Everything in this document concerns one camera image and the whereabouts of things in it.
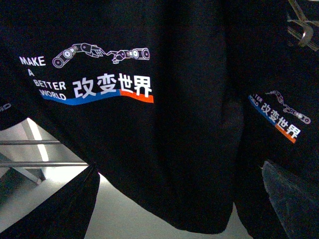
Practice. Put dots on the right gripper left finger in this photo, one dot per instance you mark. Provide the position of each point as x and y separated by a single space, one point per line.
64 215

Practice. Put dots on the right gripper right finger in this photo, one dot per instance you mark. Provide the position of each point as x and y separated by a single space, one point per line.
295 200

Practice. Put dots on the black printed t-shirt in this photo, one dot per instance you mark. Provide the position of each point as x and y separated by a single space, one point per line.
279 88
137 87

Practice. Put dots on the grey clothes drying rack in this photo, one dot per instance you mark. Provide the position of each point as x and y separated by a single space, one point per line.
29 144

